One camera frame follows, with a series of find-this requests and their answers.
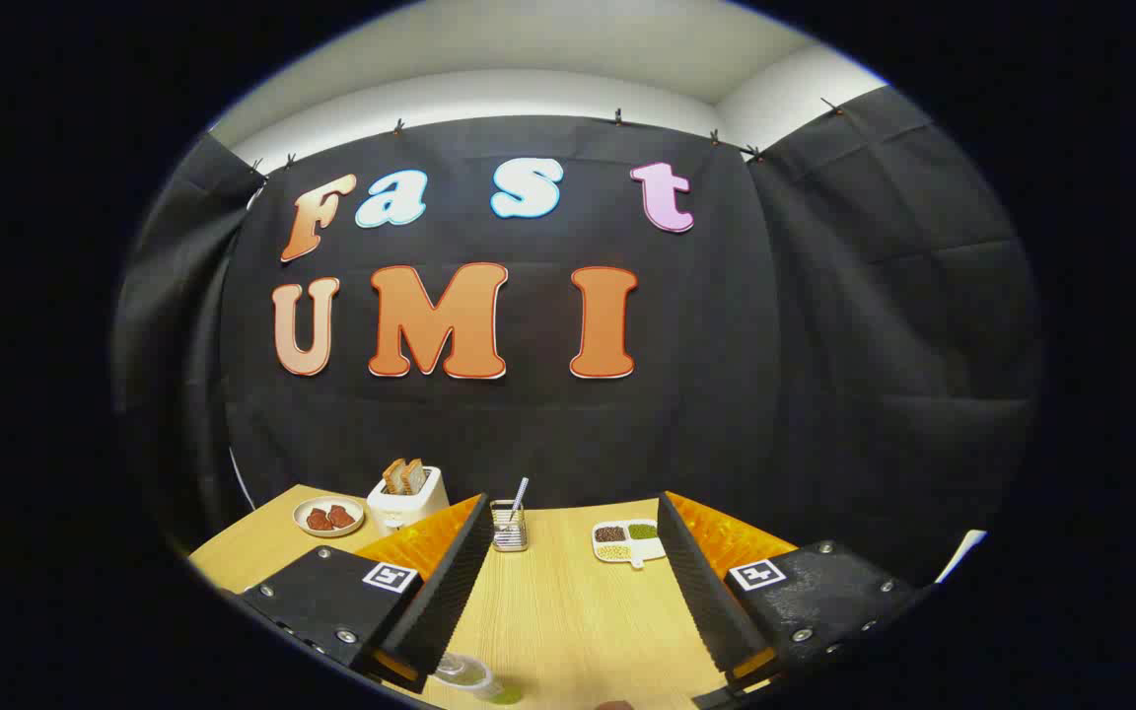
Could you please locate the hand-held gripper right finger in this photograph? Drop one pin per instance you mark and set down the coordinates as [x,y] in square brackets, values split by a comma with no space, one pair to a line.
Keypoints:
[706,592]

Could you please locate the red meat piece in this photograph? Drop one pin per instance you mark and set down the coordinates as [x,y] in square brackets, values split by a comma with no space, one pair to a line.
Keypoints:
[342,517]
[319,520]

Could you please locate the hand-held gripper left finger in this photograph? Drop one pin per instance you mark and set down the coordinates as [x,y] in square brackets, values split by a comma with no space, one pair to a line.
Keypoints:
[450,592]

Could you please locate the toast slice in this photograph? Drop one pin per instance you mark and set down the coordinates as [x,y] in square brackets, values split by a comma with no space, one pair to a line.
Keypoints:
[415,476]
[393,478]

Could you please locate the wooden table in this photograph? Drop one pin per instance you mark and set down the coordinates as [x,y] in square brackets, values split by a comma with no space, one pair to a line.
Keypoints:
[568,611]

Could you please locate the white round plate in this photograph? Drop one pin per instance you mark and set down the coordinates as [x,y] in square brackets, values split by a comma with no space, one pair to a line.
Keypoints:
[326,501]

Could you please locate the white straw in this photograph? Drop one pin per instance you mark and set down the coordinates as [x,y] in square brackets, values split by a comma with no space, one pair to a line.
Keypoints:
[520,493]

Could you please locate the white divided bean dish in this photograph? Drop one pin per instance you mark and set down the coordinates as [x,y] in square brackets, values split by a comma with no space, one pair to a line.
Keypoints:
[627,542]

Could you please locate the clear juice bottle green label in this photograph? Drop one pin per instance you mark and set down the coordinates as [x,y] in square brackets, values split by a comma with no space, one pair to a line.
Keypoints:
[474,678]

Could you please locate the white toaster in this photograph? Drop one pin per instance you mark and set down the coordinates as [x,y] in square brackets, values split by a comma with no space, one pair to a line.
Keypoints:
[410,511]

